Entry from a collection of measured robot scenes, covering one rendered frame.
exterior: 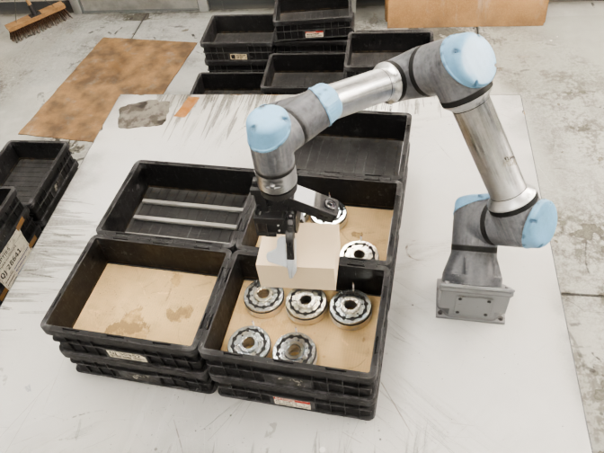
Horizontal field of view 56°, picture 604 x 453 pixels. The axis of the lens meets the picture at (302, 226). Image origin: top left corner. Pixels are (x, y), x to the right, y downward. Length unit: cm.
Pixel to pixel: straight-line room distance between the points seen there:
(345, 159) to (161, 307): 73
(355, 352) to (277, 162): 57
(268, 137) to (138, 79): 307
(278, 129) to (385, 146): 94
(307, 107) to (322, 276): 35
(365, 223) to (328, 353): 42
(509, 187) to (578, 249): 143
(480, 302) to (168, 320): 79
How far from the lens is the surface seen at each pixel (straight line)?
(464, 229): 150
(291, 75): 303
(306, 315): 140
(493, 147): 133
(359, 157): 181
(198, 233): 167
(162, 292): 156
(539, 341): 160
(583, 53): 400
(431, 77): 128
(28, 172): 289
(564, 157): 319
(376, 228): 160
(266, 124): 95
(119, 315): 156
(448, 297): 152
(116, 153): 225
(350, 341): 139
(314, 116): 101
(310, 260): 116
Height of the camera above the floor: 203
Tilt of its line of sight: 48 degrees down
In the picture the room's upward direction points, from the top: 8 degrees counter-clockwise
